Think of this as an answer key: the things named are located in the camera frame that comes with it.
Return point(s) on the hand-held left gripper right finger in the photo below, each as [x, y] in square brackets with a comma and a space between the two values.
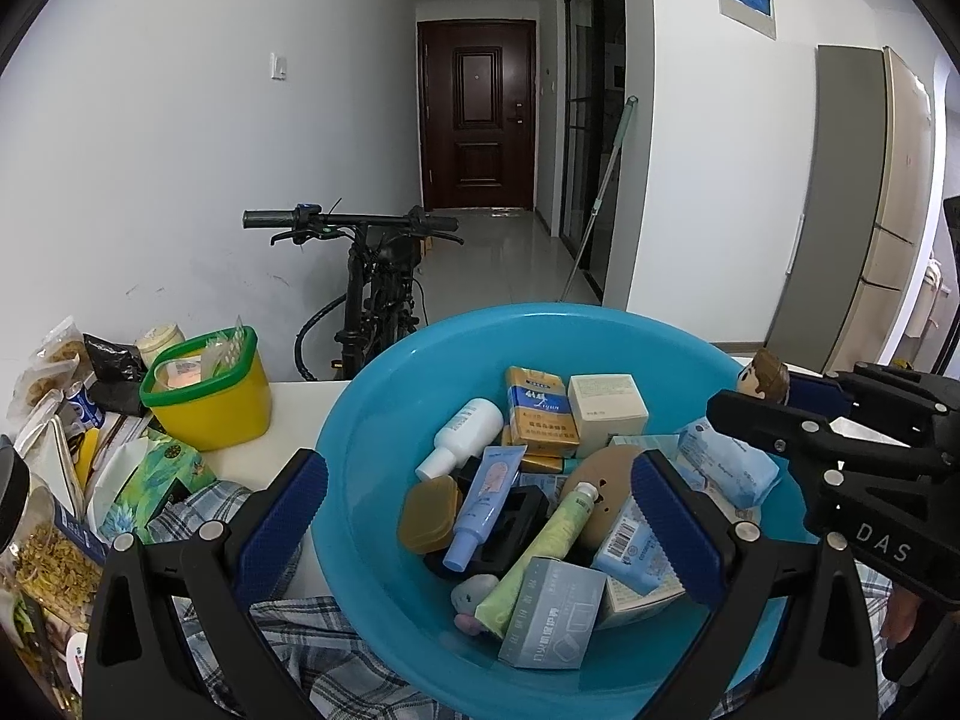
[675, 532]

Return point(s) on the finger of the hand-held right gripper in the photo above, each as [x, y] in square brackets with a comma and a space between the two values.
[821, 394]
[765, 420]

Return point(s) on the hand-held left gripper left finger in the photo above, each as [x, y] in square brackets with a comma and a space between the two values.
[281, 532]

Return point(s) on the brown-haired figurine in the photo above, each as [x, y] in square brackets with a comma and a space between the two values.
[761, 379]

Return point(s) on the blue barcode tissue pack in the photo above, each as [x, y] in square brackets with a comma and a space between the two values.
[630, 547]

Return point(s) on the light green tube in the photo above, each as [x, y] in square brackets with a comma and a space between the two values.
[540, 562]

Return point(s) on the blue plastic basin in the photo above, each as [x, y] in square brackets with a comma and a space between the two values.
[390, 420]

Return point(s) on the blue cream tube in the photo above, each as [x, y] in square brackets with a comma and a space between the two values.
[499, 476]

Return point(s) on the person's right hand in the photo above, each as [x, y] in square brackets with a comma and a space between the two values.
[907, 626]

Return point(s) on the light blue tissue pack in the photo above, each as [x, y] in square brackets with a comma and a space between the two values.
[724, 461]

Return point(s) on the light blue flat box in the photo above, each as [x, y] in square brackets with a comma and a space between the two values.
[645, 446]

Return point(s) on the blue plaid shirt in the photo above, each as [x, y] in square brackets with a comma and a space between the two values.
[307, 652]

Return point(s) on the green patterned tissue pack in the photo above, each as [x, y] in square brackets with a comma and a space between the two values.
[150, 487]

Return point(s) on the white cube box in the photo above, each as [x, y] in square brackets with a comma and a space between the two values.
[607, 409]

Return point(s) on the yellow container with green rim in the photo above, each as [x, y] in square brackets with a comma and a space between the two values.
[210, 405]

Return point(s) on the gold cardboard box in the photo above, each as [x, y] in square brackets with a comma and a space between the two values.
[544, 463]

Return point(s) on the brown oval case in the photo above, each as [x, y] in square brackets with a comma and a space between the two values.
[429, 516]

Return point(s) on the grey cardboard box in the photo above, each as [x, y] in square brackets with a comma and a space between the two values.
[551, 615]

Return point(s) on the black plastic tray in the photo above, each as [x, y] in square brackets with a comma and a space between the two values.
[525, 521]

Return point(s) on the grey refrigerator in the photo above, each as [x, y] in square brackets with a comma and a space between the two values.
[847, 225]

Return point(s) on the yellow and blue box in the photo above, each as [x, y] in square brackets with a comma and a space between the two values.
[536, 405]

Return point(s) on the grey and pink small toy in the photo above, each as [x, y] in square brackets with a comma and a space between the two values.
[472, 600]

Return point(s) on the white plastic bottle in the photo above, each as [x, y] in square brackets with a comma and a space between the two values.
[465, 435]

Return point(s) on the white jar with cream lid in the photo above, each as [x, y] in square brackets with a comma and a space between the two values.
[159, 341]

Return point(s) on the black foil bag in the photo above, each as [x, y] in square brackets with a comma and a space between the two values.
[112, 367]

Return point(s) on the black bicycle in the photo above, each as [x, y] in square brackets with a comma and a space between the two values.
[375, 292]

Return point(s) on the clear snack bags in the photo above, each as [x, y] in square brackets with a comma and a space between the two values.
[49, 375]

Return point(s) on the black-framed glass door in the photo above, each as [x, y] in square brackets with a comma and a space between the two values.
[592, 127]

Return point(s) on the dark brown door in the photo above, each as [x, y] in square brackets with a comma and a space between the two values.
[476, 112]

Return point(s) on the white light switch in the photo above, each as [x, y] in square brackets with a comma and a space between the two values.
[278, 66]

